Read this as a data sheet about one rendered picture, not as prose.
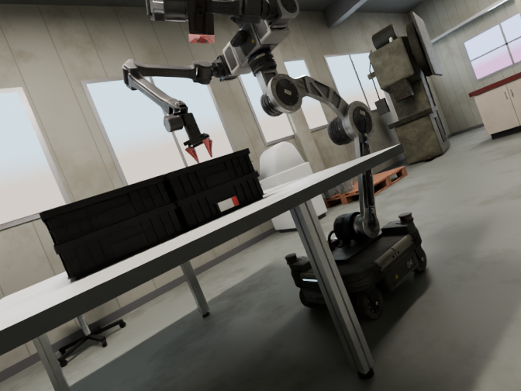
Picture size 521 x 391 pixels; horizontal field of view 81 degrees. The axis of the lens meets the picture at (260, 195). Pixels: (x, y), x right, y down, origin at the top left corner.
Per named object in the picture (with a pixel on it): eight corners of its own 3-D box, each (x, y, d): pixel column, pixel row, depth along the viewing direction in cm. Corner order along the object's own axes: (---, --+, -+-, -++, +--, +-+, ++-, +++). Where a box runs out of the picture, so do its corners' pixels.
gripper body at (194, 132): (205, 136, 125) (198, 119, 124) (184, 147, 127) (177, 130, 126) (210, 138, 131) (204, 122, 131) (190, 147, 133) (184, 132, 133)
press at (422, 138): (415, 157, 680) (373, 43, 669) (478, 137, 581) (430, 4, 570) (385, 174, 598) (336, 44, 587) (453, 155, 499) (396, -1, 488)
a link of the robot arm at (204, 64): (120, 54, 148) (122, 74, 155) (122, 66, 140) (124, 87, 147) (210, 60, 165) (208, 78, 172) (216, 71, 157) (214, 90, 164)
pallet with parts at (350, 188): (365, 185, 556) (358, 167, 555) (412, 173, 483) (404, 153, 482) (321, 209, 485) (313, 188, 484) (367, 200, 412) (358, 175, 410)
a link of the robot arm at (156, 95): (131, 61, 145) (132, 83, 152) (119, 63, 141) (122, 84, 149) (189, 102, 129) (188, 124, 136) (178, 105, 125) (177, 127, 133)
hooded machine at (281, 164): (305, 218, 463) (277, 147, 458) (331, 213, 419) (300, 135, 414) (274, 235, 426) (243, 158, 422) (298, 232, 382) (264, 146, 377)
